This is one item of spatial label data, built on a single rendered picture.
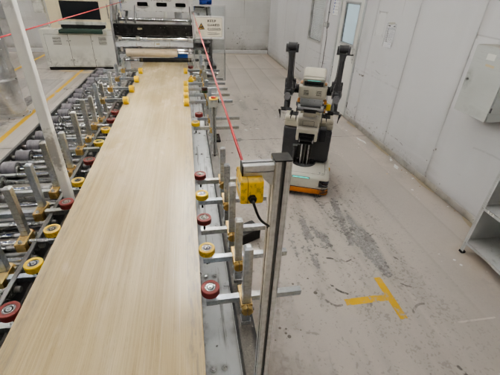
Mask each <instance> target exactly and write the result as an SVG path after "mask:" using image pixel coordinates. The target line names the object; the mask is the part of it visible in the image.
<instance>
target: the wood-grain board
mask: <svg viewBox="0 0 500 375"><path fill-rule="evenodd" d="M142 68H143V74H139V73H138V76H139V83H135V82H134V83H133V86H134V87H135V92H129V94H128V95H127V97H129V104H123V106H122V107H121V109H120V111H119V113H118V115H117V117H116V119H115V121H114V123H113V125H112V127H111V129H110V131H109V133H108V135H107V136H106V139H105V141H104V142H103V145H102V147H101V148H100V151H99V153H98V154H97V157H96V159H95V160H94V163H93V165H92V167H91V169H90V171H89V173H88V175H87V177H86V179H85V181H84V183H83V185H82V187H81V189H80V191H79V193H78V195H77V197H76V199H75V200H74V203H73V205H72V206H71V209H70V211H69V212H68V215H67V217H66V218H65V221H64V223H63V224H62V227H61V229H60V231H59V233H58V235H57V237H56V239H55V241H54V243H53V245H52V247H51V249H50V251H49V253H48V255H47V257H46V259H45V261H44V263H43V264H42V267H41V269H40V270H39V273H38V275H37V276H36V279H35V281H34V282H33V285H32V287H31V289H30V291H29V293H28V295H27V297H26V299H25V301H24V303H23V305H22V307H21V309H20V311H19V313H18V315H17V317H16V319H15V321H14V322H13V325H12V327H11V328H10V331H9V333H8V334H7V337H6V339H5V340H4V343H3V345H2V346H1V349H0V375H206V370H205V346H204V333H203V320H202V294H201V281H200V268H199V243H198V230H197V217H196V192H195V178H194V166H193V141H192V128H191V114H190V103H189V106H184V104H183V102H184V96H183V95H184V90H183V89H184V87H183V86H184V85H183V83H184V82H183V81H188V78H189V76H188V72H187V74H184V72H183V70H184V69H183V68H187V69H188V64H143V65H142Z"/></svg>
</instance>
